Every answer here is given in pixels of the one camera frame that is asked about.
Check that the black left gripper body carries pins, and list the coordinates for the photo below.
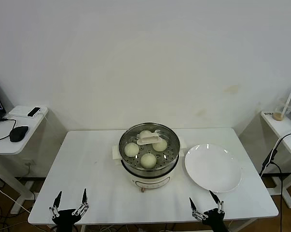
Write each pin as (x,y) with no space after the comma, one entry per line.
(65,220)

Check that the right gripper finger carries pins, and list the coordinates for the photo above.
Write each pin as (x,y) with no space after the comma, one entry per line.
(198,213)
(221,206)

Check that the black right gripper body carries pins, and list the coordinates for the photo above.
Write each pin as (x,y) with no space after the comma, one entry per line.
(215,220)

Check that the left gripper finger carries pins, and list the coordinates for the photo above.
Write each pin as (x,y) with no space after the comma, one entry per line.
(82,209)
(54,210)

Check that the white steamed baozi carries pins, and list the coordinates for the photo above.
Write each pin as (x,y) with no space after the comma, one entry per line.
(145,133)
(148,160)
(131,149)
(161,146)

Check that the perforated steel steamer basket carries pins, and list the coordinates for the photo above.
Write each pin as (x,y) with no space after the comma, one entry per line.
(164,169)

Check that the white round plate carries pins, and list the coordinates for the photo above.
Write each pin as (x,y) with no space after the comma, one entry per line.
(212,169)

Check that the white side table with laptop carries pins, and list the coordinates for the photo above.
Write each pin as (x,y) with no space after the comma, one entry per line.
(5,148)

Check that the black computer mouse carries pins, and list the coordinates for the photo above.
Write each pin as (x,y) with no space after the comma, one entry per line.
(18,133)

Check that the white side table with cup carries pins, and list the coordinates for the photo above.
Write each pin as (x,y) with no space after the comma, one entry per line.
(288,140)

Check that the small white black device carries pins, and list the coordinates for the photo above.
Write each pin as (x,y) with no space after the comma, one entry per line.
(34,111)

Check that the white label with black print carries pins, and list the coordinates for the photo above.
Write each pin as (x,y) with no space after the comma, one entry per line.
(268,113)

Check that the flat white box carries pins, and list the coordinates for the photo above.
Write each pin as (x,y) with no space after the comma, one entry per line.
(17,110)

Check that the clear plastic drink cup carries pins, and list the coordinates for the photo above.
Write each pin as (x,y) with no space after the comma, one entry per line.
(278,116)

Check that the white wall socket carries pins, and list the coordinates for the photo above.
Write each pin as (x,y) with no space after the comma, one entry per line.
(29,162)

